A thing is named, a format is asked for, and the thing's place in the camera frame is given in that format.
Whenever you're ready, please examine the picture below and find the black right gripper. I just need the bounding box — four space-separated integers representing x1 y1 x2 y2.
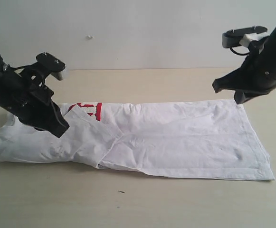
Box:
212 30 276 104

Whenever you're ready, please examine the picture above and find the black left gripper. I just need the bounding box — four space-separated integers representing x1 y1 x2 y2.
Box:
0 64 69 138

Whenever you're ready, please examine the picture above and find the white t-shirt red lettering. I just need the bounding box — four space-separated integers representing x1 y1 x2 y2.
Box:
0 99 274 181

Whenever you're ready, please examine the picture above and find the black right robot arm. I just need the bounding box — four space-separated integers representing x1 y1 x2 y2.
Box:
212 26 276 104

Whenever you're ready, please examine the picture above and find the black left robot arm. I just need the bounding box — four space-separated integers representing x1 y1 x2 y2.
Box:
0 52 69 138

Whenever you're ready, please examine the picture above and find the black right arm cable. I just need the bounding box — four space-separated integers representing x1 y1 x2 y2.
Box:
229 46 251 57

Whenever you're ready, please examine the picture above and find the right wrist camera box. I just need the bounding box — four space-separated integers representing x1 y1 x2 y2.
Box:
222 26 269 48

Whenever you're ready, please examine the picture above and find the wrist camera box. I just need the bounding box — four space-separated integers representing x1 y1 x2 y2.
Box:
222 26 269 48
36 52 66 81

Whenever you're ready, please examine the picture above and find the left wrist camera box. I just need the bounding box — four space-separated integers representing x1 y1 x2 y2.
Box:
36 52 66 81

